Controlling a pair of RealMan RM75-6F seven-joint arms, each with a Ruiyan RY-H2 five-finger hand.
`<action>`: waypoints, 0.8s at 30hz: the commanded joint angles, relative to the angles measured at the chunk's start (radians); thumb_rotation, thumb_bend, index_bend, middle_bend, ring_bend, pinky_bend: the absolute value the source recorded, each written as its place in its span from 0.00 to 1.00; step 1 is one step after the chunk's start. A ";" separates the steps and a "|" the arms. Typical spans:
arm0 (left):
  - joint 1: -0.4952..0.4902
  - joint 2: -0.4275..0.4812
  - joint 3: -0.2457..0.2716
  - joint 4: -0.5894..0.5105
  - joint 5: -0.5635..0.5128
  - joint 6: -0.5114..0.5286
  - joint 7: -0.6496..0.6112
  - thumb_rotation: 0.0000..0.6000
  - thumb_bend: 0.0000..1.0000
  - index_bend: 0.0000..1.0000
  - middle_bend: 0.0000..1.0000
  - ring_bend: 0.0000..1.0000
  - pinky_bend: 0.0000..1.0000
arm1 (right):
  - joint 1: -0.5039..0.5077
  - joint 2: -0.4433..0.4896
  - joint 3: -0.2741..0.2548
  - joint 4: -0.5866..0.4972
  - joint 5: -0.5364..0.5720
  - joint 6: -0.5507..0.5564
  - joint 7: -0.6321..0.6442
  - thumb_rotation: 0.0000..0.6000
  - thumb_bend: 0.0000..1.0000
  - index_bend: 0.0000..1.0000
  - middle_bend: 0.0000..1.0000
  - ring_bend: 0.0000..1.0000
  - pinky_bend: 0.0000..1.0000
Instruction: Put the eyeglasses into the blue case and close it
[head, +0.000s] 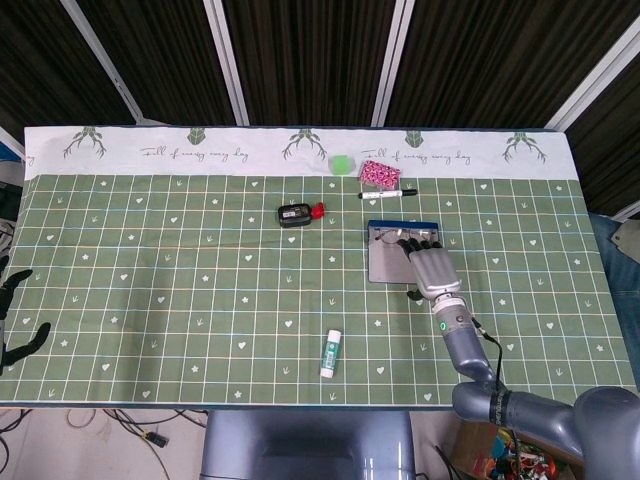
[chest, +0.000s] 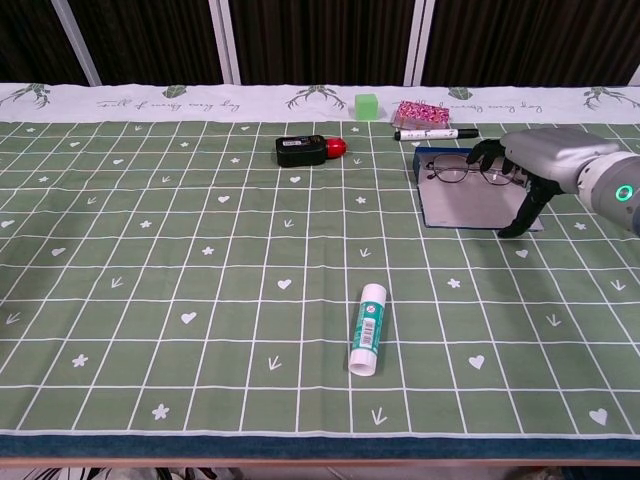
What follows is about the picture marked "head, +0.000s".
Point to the cardboard box of colourful toys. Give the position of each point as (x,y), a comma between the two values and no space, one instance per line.
(475,445)

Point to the black plug on floor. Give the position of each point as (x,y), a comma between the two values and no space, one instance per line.
(157,441)

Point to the black ink bottle red cap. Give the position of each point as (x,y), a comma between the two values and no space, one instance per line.
(295,215)

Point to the green grid tablecloth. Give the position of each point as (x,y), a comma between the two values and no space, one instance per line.
(200,300)

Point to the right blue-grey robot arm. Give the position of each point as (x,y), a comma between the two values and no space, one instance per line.
(465,345)

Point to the blue denim cloth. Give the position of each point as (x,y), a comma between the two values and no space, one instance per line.
(620,270)

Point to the white partition post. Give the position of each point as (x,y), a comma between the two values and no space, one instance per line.
(107,65)
(395,65)
(595,75)
(227,65)

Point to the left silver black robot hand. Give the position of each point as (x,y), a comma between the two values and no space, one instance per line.
(14,289)

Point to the white marker pen black cap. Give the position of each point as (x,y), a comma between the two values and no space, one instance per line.
(385,194)

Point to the wire-frame eyeglasses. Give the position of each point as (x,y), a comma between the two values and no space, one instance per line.
(387,235)

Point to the blue glasses case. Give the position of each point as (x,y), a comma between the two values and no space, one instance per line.
(390,265)

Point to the grey flat plate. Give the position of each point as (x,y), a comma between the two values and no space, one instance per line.
(627,235)

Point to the blue white board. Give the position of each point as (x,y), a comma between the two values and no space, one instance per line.
(7,150)

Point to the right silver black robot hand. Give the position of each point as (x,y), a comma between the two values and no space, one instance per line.
(435,270)

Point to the white green glue stick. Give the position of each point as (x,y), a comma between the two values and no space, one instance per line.
(331,352)

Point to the blue-grey robot torso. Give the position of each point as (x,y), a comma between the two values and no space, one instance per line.
(300,440)

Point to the green cube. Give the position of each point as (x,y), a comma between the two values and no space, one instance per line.
(341,165)

